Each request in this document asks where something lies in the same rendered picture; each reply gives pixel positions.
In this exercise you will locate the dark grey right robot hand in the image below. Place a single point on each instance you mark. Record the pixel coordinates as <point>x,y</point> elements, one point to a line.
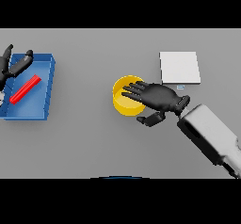
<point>158,96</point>

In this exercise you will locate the red beaker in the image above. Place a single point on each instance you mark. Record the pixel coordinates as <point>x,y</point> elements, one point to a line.
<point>25,89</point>

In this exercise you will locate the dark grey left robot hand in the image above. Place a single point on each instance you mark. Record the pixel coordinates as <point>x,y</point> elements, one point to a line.
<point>12,67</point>

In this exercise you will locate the yellow bowl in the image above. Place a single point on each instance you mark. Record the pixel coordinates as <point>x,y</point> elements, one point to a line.
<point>124,104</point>

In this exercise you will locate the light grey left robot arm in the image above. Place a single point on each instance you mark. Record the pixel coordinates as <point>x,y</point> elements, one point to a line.
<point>1,98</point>

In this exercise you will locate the blue plastic tray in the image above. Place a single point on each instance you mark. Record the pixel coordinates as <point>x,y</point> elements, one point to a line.
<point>29,88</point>

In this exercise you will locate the pale square measuring scale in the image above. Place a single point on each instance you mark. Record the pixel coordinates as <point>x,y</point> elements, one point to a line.
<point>179,67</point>

